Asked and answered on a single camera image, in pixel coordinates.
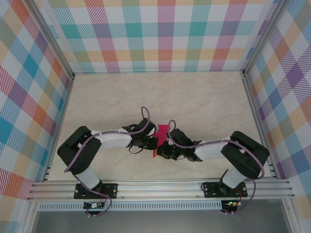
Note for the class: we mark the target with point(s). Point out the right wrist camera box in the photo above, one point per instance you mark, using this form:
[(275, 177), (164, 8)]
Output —
[(179, 137)]

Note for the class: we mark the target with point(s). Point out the aluminium side rail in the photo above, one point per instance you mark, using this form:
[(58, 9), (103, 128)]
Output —
[(63, 111), (258, 121)]

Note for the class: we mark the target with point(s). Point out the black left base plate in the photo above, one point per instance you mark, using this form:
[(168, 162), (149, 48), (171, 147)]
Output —
[(110, 189)]

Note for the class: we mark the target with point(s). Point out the aluminium mounting rail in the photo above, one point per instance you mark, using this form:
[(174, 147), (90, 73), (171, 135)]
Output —
[(158, 189)]

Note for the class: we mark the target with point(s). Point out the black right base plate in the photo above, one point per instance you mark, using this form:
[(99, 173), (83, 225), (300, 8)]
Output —
[(209, 191)]

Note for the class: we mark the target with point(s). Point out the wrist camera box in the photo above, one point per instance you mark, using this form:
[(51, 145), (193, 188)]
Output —
[(145, 127), (179, 137)]

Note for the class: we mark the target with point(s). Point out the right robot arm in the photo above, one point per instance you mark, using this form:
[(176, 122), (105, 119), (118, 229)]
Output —
[(209, 151)]

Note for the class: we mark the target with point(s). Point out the circuit board with green light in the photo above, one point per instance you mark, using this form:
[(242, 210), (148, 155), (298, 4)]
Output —
[(232, 203)]

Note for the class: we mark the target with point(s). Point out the small circuit board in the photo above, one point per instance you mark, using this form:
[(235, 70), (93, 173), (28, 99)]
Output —
[(93, 205)]

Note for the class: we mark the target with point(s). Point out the grey metal panel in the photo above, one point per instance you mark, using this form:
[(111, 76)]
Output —
[(158, 223)]

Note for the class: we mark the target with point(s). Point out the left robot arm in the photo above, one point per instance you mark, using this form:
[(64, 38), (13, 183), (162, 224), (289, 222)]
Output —
[(114, 142)]

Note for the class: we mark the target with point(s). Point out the pink cloth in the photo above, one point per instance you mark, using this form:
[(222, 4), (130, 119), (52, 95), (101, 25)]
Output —
[(161, 132)]

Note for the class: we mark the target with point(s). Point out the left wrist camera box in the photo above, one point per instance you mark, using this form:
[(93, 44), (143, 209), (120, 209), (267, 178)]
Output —
[(145, 127)]

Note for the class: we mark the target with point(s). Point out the aluminium frame post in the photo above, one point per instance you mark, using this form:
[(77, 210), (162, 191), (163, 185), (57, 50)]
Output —
[(52, 36), (262, 36)]

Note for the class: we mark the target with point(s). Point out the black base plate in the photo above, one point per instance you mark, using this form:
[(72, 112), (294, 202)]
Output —
[(209, 191), (110, 189)]

